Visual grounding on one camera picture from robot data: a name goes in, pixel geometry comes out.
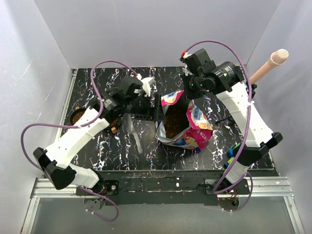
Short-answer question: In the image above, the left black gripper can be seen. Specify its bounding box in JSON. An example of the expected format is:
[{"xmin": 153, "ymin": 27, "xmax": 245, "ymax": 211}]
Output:
[{"xmin": 126, "ymin": 93, "xmax": 166, "ymax": 121}]

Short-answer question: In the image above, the pink cat food bag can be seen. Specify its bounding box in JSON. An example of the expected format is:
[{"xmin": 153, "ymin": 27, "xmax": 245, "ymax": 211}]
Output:
[{"xmin": 156, "ymin": 90, "xmax": 213, "ymax": 152}]

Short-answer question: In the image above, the clear plastic scoop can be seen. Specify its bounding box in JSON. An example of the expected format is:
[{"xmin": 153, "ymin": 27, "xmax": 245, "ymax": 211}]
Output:
[{"xmin": 125, "ymin": 114, "xmax": 143, "ymax": 154}]

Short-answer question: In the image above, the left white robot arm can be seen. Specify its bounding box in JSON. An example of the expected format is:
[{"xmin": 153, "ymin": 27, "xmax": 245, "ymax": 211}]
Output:
[{"xmin": 33, "ymin": 77, "xmax": 166, "ymax": 195}]

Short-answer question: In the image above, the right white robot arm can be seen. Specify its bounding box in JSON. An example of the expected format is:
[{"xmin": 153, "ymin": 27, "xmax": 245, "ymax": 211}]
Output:
[{"xmin": 180, "ymin": 49, "xmax": 283, "ymax": 194}]

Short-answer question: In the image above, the right black pet bowl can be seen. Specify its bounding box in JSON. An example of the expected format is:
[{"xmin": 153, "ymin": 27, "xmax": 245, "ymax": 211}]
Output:
[{"xmin": 108, "ymin": 117, "xmax": 122, "ymax": 134}]

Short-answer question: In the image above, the black pet bowl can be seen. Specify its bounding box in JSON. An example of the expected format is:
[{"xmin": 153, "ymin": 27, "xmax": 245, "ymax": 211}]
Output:
[
  {"xmin": 70, "ymin": 108, "xmax": 86, "ymax": 125},
  {"xmin": 108, "ymin": 117, "xmax": 122, "ymax": 134}
]

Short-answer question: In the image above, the left black pet bowl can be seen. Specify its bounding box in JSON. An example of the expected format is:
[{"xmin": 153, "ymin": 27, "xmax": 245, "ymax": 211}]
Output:
[{"xmin": 70, "ymin": 108, "xmax": 86, "ymax": 125}]

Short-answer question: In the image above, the black microphone tripod stand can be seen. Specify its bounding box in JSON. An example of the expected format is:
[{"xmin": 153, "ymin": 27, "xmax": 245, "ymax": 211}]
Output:
[{"xmin": 215, "ymin": 84, "xmax": 257, "ymax": 124}]

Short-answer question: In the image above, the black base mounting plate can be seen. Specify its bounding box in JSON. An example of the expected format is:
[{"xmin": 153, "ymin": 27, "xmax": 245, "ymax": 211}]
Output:
[{"xmin": 43, "ymin": 169, "xmax": 278, "ymax": 207}]

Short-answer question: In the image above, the colourful toy block car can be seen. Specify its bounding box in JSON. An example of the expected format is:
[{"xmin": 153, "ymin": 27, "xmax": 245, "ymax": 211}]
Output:
[{"xmin": 224, "ymin": 143, "xmax": 240, "ymax": 169}]

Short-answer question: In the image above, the pink microphone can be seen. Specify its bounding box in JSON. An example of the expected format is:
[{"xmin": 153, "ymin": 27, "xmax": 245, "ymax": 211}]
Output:
[{"xmin": 250, "ymin": 49, "xmax": 289, "ymax": 84}]

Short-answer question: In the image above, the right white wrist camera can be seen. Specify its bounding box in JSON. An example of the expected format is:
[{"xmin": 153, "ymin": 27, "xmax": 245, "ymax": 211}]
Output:
[{"xmin": 179, "ymin": 51, "xmax": 192, "ymax": 62}]

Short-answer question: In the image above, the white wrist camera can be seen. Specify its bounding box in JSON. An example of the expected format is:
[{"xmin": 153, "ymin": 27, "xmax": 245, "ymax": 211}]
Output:
[
  {"xmin": 179, "ymin": 51, "xmax": 192, "ymax": 62},
  {"xmin": 136, "ymin": 73, "xmax": 155, "ymax": 97}
]

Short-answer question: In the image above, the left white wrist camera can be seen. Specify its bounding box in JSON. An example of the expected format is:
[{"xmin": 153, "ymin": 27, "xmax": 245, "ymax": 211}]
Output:
[{"xmin": 136, "ymin": 73, "xmax": 155, "ymax": 97}]

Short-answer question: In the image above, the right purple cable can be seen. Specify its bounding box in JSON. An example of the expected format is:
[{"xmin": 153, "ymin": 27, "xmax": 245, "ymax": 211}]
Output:
[{"xmin": 185, "ymin": 40, "xmax": 254, "ymax": 212}]

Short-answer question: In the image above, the purple cable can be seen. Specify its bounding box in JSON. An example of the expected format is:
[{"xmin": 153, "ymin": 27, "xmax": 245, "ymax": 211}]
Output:
[
  {"xmin": 20, "ymin": 60, "xmax": 141, "ymax": 222},
  {"xmin": 185, "ymin": 40, "xmax": 254, "ymax": 212}
]

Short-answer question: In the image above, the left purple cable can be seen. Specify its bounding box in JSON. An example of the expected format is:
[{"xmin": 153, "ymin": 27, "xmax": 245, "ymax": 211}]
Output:
[{"xmin": 20, "ymin": 60, "xmax": 141, "ymax": 222}]

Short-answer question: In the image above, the aluminium rail frame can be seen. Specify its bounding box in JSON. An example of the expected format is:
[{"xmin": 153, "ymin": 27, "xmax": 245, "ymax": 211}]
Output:
[{"xmin": 20, "ymin": 69, "xmax": 305, "ymax": 234}]

